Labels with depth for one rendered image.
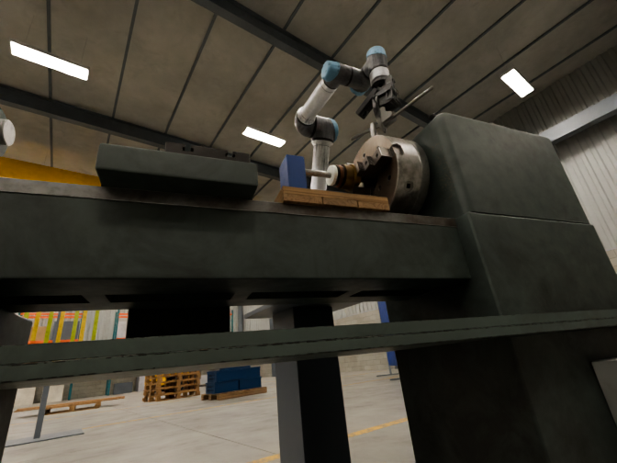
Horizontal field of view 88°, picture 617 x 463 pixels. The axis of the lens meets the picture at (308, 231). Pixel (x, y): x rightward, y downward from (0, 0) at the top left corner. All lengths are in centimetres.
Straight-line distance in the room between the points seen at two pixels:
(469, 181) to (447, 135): 17
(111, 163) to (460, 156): 94
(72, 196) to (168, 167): 18
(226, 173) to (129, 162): 18
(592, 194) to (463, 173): 1044
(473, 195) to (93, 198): 97
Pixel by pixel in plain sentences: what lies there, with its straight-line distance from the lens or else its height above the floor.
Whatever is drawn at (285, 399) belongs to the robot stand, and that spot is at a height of 39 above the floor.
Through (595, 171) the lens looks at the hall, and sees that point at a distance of 1164.
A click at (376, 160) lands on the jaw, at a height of 108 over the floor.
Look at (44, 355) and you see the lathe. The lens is 53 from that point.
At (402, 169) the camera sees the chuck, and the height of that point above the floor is 103.
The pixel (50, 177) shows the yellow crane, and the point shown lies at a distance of 1200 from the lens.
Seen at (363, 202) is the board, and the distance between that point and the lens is 85.
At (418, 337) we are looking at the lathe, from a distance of 66.
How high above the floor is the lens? 51
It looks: 22 degrees up
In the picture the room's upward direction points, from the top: 6 degrees counter-clockwise
